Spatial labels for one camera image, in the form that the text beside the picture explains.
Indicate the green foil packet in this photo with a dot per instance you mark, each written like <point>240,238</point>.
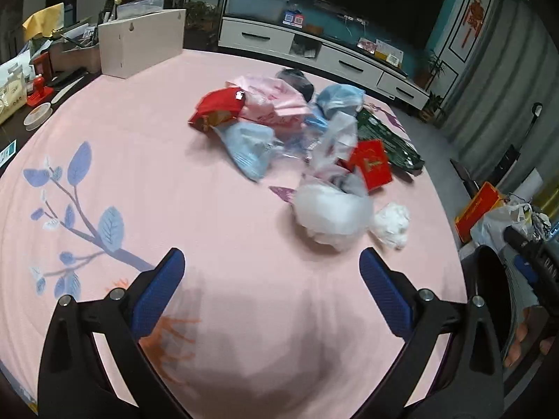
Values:
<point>386,137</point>

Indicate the tall potted plant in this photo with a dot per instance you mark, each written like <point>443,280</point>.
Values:
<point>436,67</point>

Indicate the red canister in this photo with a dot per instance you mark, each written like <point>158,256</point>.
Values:
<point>43,63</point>

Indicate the bulging white plastic bag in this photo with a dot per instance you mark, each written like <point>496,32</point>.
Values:
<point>327,214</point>

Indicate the small printed card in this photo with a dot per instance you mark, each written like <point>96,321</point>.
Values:
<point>8,153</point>

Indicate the blue bag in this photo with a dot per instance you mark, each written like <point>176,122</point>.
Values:
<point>340,98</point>

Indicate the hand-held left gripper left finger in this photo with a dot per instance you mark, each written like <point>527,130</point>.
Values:
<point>159,288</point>

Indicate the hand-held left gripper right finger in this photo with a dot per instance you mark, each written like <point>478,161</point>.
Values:
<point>386,292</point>

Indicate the black flat television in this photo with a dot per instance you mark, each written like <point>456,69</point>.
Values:
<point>371,0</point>

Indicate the upright floor vacuum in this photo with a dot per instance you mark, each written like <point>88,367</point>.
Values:
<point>526,137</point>

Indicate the black plastic bag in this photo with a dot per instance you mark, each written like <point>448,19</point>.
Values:
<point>299,80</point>

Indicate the brown cardboard box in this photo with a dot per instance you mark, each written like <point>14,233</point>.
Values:
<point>76,56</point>

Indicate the red stamp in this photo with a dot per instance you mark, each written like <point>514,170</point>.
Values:
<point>38,94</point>

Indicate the red snack packet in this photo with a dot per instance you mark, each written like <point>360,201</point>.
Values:
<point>216,107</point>

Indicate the orange cardboard box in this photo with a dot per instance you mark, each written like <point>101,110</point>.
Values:
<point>478,209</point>

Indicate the pink plastic bag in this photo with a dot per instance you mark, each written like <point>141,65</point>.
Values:
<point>270,98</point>

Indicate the white shopping bag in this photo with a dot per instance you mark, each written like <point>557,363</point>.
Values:
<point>498,225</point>

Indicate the glass fish tank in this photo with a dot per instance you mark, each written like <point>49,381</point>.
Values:
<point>203,22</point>

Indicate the white tissue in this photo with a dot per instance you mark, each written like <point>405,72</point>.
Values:
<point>393,225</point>

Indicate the person's right hand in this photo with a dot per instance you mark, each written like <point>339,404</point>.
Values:
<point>522,338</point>

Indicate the yellow cloth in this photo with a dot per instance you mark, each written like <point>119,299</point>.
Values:
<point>41,22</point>

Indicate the clear plastic box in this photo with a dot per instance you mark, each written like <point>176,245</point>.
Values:
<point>139,8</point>

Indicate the beige cardboard box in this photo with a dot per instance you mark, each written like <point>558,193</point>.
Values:
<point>144,43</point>

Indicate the white shoehorn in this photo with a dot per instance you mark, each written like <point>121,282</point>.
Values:
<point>67,89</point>

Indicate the white television cabinet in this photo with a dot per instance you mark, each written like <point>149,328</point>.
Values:
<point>336,59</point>

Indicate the red knot wall decoration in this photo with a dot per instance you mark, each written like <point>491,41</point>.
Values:
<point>475,15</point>

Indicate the pink floral tablecloth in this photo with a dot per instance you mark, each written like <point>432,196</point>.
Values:
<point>131,118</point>

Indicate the small potted plant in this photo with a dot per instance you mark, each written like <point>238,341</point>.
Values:
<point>433,107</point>

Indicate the grey curtain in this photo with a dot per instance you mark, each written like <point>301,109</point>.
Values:
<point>502,74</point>

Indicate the desk calendar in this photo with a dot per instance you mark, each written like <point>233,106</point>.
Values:
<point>388,54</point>

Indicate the light blue plastic packet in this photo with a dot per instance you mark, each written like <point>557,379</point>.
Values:
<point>251,148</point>

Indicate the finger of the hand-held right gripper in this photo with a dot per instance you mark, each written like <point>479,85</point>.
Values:
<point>526,246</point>

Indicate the black remote control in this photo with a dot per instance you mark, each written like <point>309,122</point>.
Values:
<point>67,76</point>

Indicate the clear storage container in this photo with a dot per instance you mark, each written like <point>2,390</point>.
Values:
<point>255,6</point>

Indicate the clear white plastic bag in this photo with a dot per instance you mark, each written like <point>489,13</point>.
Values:
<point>334,139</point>

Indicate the beige food bag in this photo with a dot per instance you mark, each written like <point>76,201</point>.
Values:
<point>12,96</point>

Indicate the red paper box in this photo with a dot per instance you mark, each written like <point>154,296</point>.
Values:
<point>373,163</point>

